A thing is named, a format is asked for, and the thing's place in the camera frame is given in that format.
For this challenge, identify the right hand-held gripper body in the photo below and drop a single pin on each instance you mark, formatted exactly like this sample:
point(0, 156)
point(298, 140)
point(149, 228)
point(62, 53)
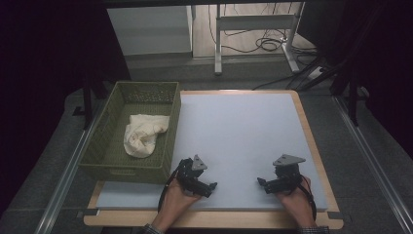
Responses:
point(287, 177)

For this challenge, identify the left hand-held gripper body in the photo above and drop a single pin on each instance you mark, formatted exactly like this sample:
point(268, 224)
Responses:
point(188, 172)

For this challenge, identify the cream egg-print cloth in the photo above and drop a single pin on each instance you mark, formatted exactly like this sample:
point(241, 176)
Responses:
point(142, 136)

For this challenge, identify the green plastic basket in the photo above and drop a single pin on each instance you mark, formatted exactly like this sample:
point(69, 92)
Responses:
point(110, 152)

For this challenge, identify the person's left hand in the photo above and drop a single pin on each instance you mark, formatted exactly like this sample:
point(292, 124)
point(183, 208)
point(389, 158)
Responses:
point(173, 204)

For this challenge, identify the person's right hand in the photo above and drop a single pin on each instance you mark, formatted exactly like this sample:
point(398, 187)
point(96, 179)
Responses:
point(300, 208)

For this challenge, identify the light blue table mat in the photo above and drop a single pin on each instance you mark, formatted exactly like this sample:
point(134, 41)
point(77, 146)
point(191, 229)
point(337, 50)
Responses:
point(240, 130)

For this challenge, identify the black metal stand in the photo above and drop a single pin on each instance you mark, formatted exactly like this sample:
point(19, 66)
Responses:
point(87, 104)
point(352, 94)

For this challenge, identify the white power strip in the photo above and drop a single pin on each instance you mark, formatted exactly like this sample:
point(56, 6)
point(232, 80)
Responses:
point(315, 73)

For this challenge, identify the grey cabinet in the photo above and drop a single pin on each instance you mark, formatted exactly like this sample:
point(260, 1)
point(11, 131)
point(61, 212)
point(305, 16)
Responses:
point(149, 31)

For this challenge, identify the dark curtain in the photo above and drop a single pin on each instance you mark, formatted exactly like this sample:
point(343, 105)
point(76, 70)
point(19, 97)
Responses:
point(39, 65)
point(386, 48)

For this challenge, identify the aluminium rail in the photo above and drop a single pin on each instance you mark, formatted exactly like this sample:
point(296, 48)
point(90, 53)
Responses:
point(373, 165)
point(65, 182)

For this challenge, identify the white metal desk frame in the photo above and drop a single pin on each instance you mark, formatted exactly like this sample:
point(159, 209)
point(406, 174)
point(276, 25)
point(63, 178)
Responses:
point(253, 22)

